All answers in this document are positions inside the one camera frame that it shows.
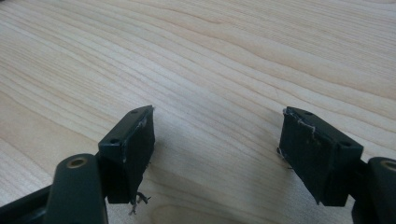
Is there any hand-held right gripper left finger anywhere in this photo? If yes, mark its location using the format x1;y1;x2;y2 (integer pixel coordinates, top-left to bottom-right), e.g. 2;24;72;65
97;105;156;205

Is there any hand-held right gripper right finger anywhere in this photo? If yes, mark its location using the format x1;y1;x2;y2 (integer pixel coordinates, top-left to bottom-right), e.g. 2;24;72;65
277;106;364;207

